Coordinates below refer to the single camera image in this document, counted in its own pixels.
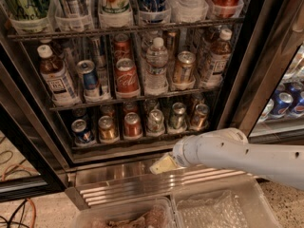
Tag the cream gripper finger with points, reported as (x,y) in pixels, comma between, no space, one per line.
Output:
(165,164)

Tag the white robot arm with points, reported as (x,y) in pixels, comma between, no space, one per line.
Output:
(229,149)

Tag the green can bottom shelf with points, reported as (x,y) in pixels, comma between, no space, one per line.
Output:
(177,115)

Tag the gold can bottom right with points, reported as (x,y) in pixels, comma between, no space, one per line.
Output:
(199,116)

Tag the gold can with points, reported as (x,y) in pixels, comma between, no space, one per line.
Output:
(199,116)
(107,128)

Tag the red can bottom shelf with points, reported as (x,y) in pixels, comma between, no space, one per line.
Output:
(132,125)

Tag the gold can bottom left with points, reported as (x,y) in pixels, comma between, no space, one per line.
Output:
(107,128)

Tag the steel fridge bottom grille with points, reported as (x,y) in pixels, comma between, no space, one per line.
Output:
(99,184)

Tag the clear water bottle middle shelf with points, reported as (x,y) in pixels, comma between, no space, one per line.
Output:
(156,64)

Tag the red coca-cola can middle shelf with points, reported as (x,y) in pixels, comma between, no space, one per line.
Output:
(126,76)

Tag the gold can middle shelf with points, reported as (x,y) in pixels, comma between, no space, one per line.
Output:
(184,66)

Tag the blue pepsi can bottom shelf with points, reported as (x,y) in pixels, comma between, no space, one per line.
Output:
(82,132)

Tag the right fridge glass door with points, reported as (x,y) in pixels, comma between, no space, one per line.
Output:
(268,49)

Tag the blue can middle shelf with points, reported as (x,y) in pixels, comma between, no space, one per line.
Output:
(87,72)

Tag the blue pepsi can right fridge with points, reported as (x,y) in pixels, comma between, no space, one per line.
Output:
(282,102)

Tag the silver bottle top shelf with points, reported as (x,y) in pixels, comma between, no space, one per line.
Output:
(74,8)

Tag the left clear plastic bin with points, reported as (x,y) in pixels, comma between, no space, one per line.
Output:
(141,213)

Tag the clear plastic bin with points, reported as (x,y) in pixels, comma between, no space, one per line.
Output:
(232,202)
(141,213)

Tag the right clear plastic bin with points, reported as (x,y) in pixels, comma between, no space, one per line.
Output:
(232,202)

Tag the tea bottle middle right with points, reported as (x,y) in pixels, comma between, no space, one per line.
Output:
(217,57)

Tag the tea bottle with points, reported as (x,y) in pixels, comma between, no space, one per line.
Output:
(217,57)
(54,71)

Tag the tea bottle middle left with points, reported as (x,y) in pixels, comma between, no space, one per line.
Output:
(54,71)

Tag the green bottle top left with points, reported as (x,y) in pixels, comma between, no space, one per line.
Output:
(26,10)

